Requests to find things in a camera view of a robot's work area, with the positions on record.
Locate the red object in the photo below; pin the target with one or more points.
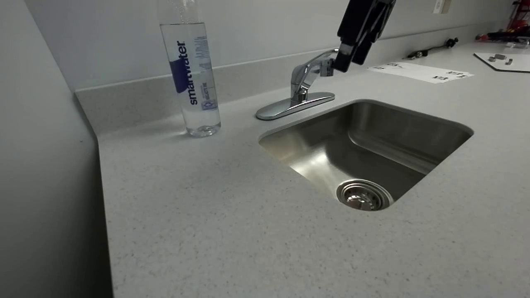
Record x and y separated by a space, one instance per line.
519 14

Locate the white board with dark edge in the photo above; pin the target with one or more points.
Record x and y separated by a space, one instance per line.
517 62

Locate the stainless steel sink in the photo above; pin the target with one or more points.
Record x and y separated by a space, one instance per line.
364 153

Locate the clear plastic water bottle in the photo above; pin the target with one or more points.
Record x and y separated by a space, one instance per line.
191 74

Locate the wall socket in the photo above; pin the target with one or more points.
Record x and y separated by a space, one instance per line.
441 6

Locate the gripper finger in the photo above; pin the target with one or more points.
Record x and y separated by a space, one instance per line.
352 20
374 25

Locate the red and black tool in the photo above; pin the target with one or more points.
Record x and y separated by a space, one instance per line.
503 36

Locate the white printed paper sheet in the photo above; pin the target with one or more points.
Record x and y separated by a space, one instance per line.
420 71

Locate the chrome tap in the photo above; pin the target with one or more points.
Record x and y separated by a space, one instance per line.
301 80

